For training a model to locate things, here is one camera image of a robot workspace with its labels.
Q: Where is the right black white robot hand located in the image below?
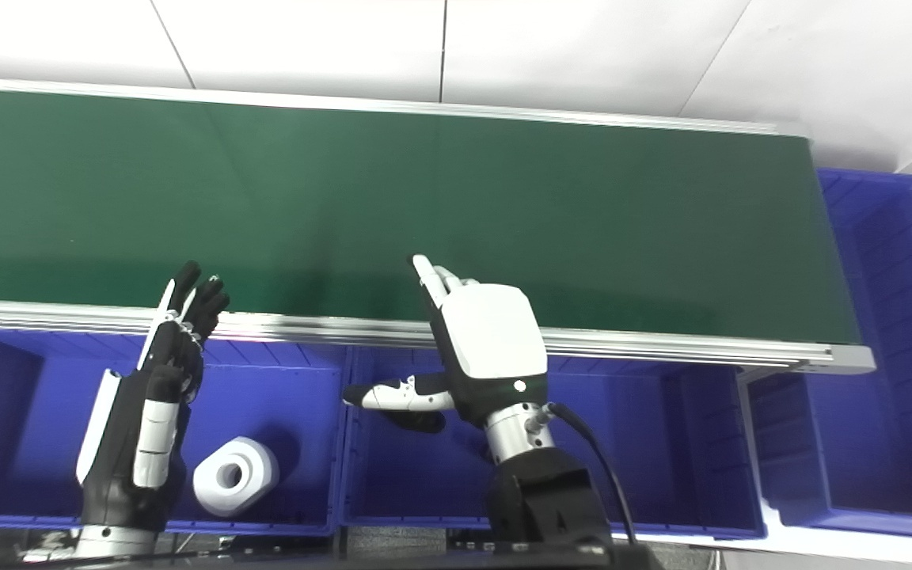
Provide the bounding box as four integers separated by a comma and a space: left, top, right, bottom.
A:
342, 253, 550, 433

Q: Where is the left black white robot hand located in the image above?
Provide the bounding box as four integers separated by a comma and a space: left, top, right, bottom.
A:
75, 260, 232, 530

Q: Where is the black plastic machine part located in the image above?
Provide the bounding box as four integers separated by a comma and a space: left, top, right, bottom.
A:
380, 407, 448, 435

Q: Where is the blue plastic bin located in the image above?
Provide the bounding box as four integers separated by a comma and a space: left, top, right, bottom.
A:
0, 325, 347, 536
339, 345, 768, 542
744, 167, 912, 542

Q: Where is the green conveyor belt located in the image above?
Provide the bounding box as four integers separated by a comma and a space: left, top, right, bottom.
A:
0, 88, 862, 346

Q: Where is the black robot torso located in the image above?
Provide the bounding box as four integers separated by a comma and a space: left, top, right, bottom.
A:
100, 541, 667, 570

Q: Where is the white plastic ring part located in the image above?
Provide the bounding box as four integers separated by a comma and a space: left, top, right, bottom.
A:
192, 435, 281, 519

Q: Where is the aluminium conveyor side rail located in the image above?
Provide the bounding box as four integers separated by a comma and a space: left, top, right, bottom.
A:
0, 298, 877, 375
0, 76, 811, 138

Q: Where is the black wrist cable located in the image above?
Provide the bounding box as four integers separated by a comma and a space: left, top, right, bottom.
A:
546, 401, 640, 549

